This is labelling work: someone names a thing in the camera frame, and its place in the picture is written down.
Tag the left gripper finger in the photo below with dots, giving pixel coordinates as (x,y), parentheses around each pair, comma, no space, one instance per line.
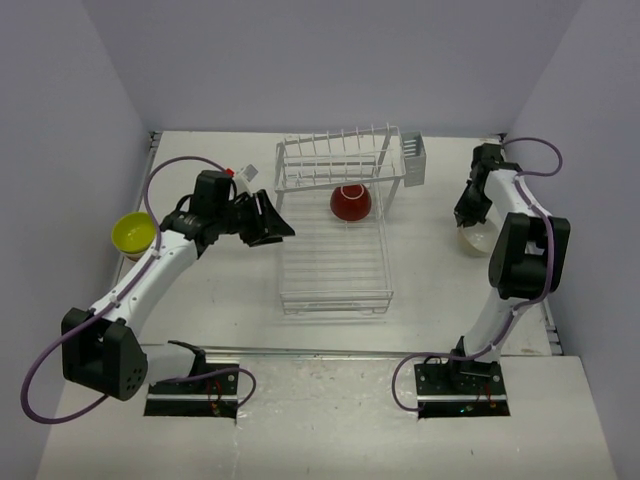
(266,230)
(264,209)

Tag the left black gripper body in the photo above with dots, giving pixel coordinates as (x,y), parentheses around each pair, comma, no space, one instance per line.
(244,218)

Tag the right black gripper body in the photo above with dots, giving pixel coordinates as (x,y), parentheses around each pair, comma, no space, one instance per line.
(475,193)

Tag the beige flower pattern bowl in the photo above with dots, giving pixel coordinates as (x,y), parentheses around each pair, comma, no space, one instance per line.
(478,240)

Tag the dark red bowl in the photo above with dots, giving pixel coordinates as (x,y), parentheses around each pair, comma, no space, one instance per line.
(351,203)

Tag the lime green bowl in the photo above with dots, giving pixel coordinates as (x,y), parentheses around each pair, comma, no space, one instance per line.
(133,233)

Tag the cream speckled bowl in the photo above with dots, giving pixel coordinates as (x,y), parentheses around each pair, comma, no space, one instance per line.
(134,256)

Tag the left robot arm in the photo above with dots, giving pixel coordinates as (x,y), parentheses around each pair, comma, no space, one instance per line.
(101,350)

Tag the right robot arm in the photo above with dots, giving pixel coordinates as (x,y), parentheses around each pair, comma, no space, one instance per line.
(525,265)

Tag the white perforated cutlery holder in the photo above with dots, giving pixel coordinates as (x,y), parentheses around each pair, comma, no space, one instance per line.
(414,159)

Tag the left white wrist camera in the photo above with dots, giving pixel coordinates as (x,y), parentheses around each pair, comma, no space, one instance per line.
(244,177)

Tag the white wire dish rack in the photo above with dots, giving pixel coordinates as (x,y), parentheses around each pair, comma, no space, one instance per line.
(331,264)

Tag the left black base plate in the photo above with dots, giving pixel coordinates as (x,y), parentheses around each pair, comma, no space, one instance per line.
(214,397)

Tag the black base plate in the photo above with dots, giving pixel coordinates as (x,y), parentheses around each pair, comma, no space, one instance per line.
(214,397)
(460,390)

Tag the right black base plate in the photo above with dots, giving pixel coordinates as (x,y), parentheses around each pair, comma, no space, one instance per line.
(460,390)

